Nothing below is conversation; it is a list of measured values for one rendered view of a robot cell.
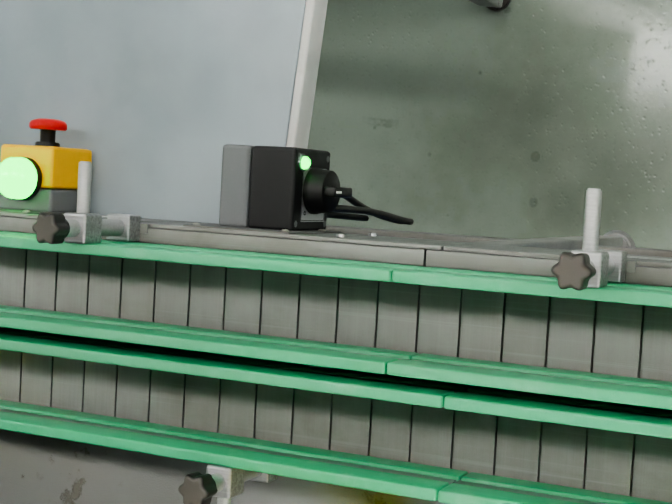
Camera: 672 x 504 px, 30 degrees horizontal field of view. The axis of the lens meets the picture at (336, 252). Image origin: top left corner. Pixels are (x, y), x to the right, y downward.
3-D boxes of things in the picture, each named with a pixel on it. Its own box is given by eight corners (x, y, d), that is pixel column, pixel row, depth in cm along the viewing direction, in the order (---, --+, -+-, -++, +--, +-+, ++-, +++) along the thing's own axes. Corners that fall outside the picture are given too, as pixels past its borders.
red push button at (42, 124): (20, 148, 134) (21, 116, 133) (43, 150, 137) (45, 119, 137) (50, 150, 132) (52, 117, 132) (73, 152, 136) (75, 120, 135)
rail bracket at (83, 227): (113, 240, 121) (24, 242, 109) (117, 163, 121) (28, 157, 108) (148, 243, 119) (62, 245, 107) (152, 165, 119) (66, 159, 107)
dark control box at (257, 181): (258, 226, 129) (217, 226, 121) (262, 148, 128) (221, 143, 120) (331, 231, 125) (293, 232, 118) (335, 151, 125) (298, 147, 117)
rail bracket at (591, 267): (585, 279, 102) (541, 287, 90) (591, 189, 102) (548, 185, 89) (635, 283, 100) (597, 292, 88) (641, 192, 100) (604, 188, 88)
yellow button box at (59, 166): (40, 210, 140) (-4, 209, 133) (43, 142, 140) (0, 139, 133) (92, 213, 137) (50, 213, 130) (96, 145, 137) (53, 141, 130)
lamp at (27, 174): (6, 198, 133) (-13, 198, 130) (8, 156, 132) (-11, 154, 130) (41, 201, 131) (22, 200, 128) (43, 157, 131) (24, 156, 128)
